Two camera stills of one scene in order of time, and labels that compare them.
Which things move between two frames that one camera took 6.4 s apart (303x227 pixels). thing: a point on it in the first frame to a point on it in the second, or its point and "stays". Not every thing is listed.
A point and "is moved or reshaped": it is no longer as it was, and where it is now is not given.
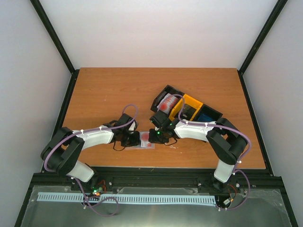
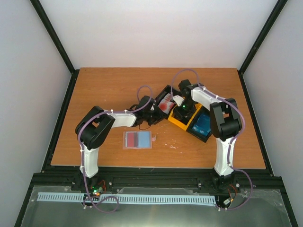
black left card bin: x=165 y=104 stays
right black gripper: x=152 y=138 to x=180 y=114
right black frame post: x=279 y=6 stays
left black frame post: x=57 y=42 stays
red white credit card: x=144 y=136 is moved or reshaped
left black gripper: x=136 y=142 to x=159 y=116
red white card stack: x=167 y=103 stays
